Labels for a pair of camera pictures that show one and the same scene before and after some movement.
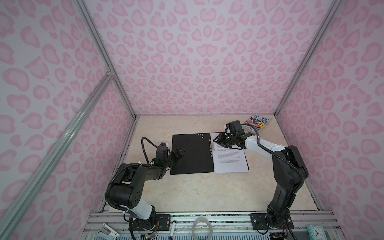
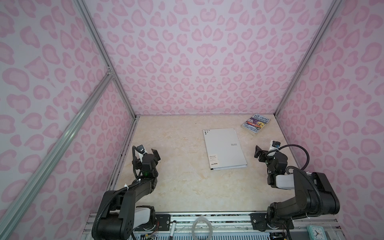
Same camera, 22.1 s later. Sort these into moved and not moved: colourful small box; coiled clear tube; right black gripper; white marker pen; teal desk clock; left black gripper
Moved: left black gripper; right black gripper
Not moved: coiled clear tube; colourful small box; white marker pen; teal desk clock
